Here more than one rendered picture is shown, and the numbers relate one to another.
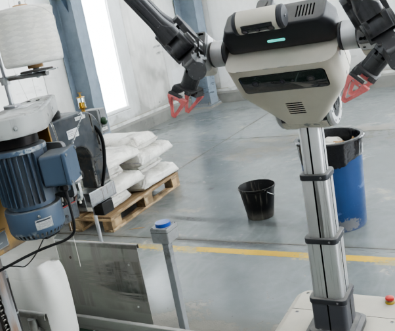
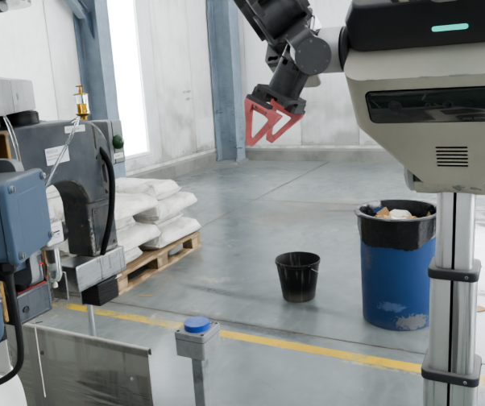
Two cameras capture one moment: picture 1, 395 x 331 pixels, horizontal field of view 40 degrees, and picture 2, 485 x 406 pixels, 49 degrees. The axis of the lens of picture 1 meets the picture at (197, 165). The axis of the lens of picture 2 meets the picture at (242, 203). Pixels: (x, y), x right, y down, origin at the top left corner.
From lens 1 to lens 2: 0.83 m
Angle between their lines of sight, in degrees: 4
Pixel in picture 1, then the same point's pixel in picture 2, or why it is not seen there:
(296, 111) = (450, 162)
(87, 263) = (68, 365)
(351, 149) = (428, 228)
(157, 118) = (178, 168)
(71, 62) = (91, 95)
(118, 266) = (115, 378)
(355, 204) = (424, 297)
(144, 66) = (170, 111)
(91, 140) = (91, 173)
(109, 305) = not seen: outside the picture
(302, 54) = not seen: outside the picture
